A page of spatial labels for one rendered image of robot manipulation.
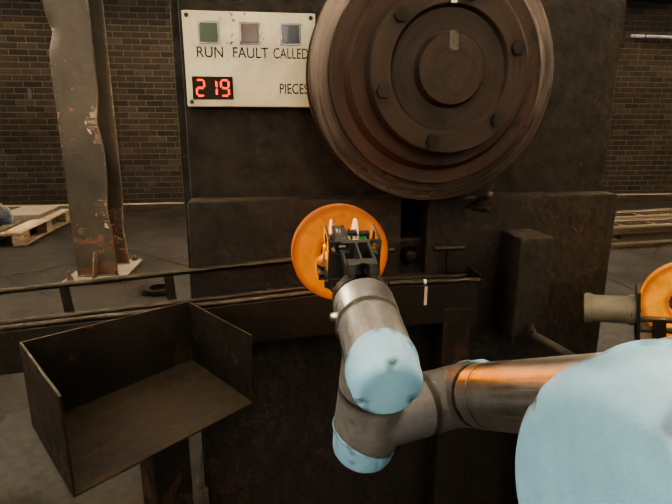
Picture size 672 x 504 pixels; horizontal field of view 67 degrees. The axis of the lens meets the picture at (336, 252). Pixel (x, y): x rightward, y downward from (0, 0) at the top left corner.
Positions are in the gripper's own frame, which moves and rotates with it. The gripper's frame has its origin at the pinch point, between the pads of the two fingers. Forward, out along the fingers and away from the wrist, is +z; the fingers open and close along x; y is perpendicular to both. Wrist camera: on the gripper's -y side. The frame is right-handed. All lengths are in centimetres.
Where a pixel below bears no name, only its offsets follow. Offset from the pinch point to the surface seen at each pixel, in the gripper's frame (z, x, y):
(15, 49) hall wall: 636, 313, -55
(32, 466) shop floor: 44, 87, -98
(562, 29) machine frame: 42, -54, 28
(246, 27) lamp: 38.9, 13.8, 27.6
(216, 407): -13.3, 20.2, -20.8
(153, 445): -20.4, 28.1, -19.7
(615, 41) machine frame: 41, -67, 25
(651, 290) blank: 0, -59, -13
